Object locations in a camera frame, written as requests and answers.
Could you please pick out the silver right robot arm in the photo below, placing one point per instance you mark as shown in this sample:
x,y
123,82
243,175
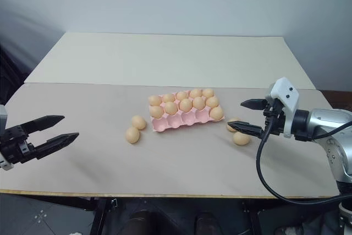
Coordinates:
x,y
332,141

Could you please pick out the tan egg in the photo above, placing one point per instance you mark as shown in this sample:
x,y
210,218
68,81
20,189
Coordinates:
x,y
156,111
198,102
154,99
138,122
132,135
168,97
212,102
216,113
230,128
182,95
195,93
170,107
241,139
208,92
185,104

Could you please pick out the black metal table leg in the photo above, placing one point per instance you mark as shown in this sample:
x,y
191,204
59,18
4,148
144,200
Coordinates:
x,y
251,218
99,215

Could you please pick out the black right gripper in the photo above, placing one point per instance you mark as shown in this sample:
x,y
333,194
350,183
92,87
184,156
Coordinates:
x,y
279,123

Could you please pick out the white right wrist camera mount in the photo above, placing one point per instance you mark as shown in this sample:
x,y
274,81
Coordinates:
x,y
286,92

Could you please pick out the dark rounded shape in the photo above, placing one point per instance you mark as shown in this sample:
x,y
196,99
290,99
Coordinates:
x,y
141,222

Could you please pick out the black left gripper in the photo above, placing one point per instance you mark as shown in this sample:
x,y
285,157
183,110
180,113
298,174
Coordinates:
x,y
15,142

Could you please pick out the pink egg tray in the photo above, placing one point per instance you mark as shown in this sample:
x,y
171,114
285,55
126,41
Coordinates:
x,y
181,120

